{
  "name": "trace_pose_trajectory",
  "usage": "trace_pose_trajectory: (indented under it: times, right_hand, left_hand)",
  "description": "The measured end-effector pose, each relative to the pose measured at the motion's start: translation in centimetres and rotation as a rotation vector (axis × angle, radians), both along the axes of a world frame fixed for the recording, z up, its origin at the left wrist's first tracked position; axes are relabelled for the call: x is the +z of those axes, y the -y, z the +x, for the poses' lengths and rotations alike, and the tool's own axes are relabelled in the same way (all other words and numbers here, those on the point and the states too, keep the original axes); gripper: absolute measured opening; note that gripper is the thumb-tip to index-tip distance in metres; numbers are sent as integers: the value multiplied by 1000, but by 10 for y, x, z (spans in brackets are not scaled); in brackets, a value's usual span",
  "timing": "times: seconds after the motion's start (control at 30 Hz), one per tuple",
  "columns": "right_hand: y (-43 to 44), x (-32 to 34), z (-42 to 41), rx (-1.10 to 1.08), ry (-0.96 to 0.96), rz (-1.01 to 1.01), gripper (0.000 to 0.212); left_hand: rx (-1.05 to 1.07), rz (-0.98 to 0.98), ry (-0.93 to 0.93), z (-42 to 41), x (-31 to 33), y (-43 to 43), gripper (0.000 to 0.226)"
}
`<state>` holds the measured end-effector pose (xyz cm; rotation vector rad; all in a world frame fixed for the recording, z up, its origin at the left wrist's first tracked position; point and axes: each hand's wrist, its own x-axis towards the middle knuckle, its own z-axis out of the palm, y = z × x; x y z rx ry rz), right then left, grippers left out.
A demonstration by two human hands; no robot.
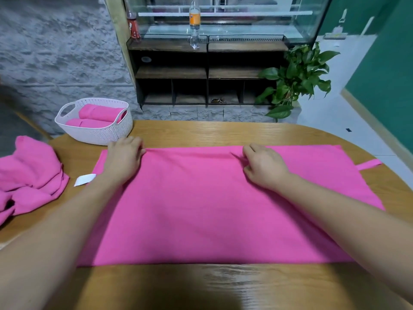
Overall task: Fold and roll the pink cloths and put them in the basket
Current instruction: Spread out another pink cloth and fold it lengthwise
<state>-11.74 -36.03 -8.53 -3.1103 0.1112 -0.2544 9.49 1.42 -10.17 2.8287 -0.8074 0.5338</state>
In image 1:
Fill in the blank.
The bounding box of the person's right hand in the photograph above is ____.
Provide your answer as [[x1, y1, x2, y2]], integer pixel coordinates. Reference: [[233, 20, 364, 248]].
[[241, 143, 292, 194]]

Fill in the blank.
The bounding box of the person's left hand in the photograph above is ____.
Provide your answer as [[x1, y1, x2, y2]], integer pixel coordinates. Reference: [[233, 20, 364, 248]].
[[99, 136, 147, 189]]

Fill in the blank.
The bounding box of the white woven plastic basket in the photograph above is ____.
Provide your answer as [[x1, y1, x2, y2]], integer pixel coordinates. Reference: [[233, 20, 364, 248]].
[[53, 96, 135, 147]]

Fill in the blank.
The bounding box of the pink towel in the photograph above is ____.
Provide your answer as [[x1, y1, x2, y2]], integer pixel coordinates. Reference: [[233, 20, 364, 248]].
[[78, 103, 127, 123], [66, 118, 114, 129], [75, 144, 387, 267]]

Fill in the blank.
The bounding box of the pile of pink cloths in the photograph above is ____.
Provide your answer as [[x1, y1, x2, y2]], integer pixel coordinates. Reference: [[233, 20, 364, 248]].
[[0, 135, 71, 227]]

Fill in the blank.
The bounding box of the person's left forearm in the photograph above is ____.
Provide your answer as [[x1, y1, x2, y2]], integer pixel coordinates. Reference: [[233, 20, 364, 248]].
[[0, 176, 123, 310]]

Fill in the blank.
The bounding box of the person's right forearm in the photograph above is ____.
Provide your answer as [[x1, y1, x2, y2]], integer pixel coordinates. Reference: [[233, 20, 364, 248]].
[[277, 174, 413, 301]]

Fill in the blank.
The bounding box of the green potted plant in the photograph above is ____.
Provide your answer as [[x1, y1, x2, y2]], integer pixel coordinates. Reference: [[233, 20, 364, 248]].
[[254, 41, 341, 121]]

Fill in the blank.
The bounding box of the dark wooden shelf cabinet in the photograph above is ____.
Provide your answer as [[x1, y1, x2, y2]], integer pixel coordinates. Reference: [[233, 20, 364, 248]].
[[127, 37, 305, 108]]

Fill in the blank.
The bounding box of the red label cola bottle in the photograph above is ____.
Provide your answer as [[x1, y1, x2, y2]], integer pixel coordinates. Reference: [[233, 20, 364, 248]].
[[126, 1, 143, 42]]

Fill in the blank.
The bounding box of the white mop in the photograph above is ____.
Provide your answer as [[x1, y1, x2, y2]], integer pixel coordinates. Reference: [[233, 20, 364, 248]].
[[324, 9, 349, 40]]

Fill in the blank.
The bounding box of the glass display case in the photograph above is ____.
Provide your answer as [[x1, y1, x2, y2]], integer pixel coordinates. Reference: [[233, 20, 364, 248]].
[[125, 0, 332, 43]]

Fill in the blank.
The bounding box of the clear bottle with orange label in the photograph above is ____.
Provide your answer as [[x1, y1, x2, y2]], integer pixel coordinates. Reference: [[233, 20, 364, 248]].
[[188, 0, 203, 51]]

